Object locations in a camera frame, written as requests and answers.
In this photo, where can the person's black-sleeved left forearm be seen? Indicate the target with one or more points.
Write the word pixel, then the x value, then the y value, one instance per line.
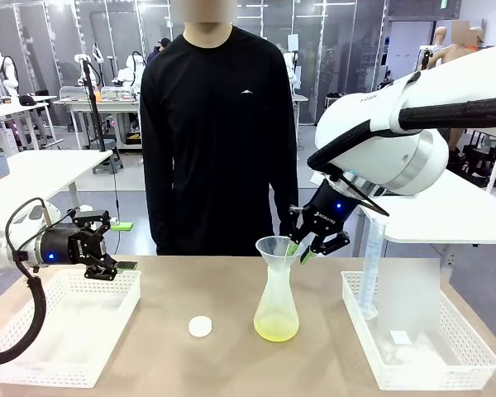
pixel 285 182

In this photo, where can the black tripod stand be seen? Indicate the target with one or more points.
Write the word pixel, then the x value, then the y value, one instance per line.
pixel 92 95

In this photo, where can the person's black-sleeved right forearm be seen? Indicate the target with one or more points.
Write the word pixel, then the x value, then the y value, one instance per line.
pixel 153 207

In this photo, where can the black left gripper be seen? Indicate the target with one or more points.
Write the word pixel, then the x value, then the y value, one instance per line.
pixel 64 246

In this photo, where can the clear graduated cylinder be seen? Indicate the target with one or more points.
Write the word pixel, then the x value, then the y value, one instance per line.
pixel 370 264

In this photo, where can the background person with cap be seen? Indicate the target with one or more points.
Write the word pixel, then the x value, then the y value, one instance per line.
pixel 159 49

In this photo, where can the white round cap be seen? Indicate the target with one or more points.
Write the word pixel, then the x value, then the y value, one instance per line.
pixel 200 326

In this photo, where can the person in black shirt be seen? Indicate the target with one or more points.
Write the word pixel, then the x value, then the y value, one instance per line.
pixel 215 144

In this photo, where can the person's left hand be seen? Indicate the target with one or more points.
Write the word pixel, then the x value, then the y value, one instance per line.
pixel 285 225

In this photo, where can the white background work table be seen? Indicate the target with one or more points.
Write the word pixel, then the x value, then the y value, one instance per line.
pixel 87 101

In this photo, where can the small white label card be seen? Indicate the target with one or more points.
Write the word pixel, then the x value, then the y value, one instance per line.
pixel 401 338

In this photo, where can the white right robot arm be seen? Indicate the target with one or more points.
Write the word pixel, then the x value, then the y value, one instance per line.
pixel 380 136

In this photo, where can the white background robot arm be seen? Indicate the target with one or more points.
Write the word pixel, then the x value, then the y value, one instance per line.
pixel 132 68

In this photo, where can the translucent plastic funnel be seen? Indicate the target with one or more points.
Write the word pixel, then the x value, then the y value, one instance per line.
pixel 273 252

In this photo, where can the white perforated plastic basket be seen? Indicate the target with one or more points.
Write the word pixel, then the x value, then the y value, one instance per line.
pixel 66 322
pixel 459 364

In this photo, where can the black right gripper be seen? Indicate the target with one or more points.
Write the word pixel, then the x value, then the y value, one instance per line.
pixel 328 209

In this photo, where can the skin-coloured mannequin torso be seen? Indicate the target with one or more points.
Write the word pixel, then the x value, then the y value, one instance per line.
pixel 454 49

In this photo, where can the conical flask with yellow liquid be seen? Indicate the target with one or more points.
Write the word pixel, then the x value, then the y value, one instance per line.
pixel 277 314

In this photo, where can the white side table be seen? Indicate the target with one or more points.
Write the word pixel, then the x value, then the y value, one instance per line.
pixel 450 215
pixel 37 169

